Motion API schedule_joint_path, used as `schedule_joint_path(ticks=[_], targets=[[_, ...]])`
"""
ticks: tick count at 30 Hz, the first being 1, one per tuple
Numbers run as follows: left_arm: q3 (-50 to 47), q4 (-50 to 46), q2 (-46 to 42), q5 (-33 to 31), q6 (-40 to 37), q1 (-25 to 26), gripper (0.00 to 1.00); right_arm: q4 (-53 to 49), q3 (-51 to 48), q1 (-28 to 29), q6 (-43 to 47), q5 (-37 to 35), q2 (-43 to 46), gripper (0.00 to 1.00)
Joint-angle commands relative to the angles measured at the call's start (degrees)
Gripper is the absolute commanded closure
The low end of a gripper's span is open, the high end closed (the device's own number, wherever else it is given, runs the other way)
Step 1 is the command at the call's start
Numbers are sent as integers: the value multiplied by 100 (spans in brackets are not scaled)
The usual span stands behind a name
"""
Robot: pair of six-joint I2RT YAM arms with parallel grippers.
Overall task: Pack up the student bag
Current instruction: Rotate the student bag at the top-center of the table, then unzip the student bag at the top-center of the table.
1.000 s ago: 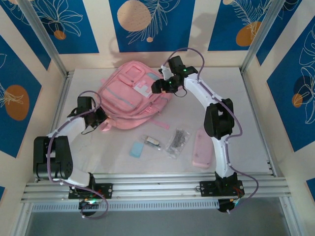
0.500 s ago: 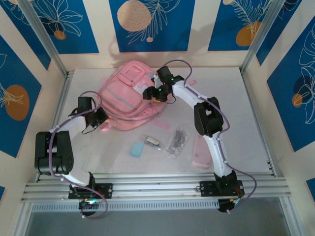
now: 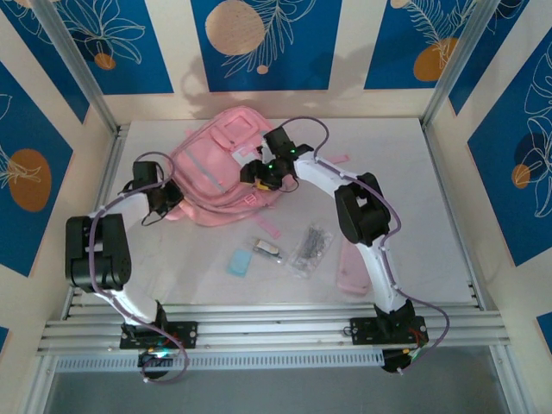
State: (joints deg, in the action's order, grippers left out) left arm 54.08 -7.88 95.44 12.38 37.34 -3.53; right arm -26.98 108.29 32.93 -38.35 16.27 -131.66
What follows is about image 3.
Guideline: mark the pink student backpack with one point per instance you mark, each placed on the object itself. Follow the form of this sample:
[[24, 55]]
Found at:
[[202, 159]]

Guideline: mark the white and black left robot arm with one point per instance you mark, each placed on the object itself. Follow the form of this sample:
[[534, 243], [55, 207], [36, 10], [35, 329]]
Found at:
[[99, 259]]

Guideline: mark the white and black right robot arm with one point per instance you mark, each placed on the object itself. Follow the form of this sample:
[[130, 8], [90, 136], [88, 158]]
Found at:
[[323, 172]]

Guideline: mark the clear bag with usb stick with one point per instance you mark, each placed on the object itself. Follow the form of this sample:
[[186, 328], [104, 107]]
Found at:
[[267, 251]]

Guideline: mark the clear bag with black clips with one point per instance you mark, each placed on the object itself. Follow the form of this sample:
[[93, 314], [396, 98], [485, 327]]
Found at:
[[310, 250]]

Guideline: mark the light blue eraser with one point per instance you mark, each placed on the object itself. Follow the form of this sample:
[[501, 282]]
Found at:
[[240, 263]]

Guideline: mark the pink pencil case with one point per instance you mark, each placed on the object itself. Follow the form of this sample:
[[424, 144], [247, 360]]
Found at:
[[351, 276]]

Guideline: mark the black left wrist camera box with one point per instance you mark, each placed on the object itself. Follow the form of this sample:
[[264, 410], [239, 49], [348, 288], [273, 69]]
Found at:
[[145, 174]]

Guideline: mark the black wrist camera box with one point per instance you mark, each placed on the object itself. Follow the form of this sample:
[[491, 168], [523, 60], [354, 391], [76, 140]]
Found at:
[[278, 139], [145, 174]]

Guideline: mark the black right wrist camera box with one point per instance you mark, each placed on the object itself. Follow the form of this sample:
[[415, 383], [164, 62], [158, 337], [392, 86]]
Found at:
[[278, 139]]

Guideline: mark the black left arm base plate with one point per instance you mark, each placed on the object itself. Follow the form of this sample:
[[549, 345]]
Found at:
[[187, 335]]

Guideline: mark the aluminium frame corner post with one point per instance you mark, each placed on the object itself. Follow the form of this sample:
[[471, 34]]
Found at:
[[82, 77], [461, 64]]

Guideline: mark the aluminium front frame rail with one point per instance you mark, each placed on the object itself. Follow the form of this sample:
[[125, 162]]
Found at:
[[276, 332]]

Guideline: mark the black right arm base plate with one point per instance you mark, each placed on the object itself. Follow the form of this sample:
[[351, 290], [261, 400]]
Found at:
[[362, 332]]

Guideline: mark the aluminium frame front leg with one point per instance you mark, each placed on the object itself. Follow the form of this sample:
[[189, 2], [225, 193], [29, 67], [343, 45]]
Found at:
[[513, 384], [36, 388]]

